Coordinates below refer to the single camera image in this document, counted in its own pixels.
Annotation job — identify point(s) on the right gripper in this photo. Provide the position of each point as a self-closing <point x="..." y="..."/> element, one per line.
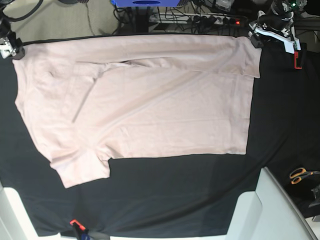
<point x="11" y="46"/>

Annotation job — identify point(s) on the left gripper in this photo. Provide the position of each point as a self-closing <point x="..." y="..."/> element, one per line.
<point x="274" y="26"/>

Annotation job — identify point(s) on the pink T-shirt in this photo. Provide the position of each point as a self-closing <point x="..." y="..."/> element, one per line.
<point x="87" y="101"/>

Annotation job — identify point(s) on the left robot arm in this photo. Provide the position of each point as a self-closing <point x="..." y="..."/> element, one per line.
<point x="282" y="6"/>

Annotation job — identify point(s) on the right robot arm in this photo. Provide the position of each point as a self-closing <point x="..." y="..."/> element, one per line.
<point x="9" y="13"/>

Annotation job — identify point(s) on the red black clamp right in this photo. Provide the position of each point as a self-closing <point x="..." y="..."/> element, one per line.
<point x="299" y="59"/>

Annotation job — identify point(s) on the white power strip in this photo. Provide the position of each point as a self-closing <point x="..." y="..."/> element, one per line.
<point x="188" y="18"/>

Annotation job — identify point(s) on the blue plastic bin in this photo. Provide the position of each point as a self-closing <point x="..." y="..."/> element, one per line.
<point x="145" y="3"/>

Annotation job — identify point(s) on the black table cloth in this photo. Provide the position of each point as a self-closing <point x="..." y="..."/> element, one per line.
<point x="177" y="197"/>

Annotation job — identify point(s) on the black table stand post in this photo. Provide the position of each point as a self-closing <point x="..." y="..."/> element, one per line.
<point x="142" y="16"/>

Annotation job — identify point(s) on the orange handled scissors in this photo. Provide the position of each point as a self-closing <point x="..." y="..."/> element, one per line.
<point x="297" y="175"/>

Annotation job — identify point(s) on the black metal bracket right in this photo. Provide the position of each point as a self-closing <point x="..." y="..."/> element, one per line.
<point x="316" y="194"/>

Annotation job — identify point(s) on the white base frame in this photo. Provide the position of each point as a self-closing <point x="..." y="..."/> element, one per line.
<point x="268" y="213"/>
<point x="15" y="223"/>

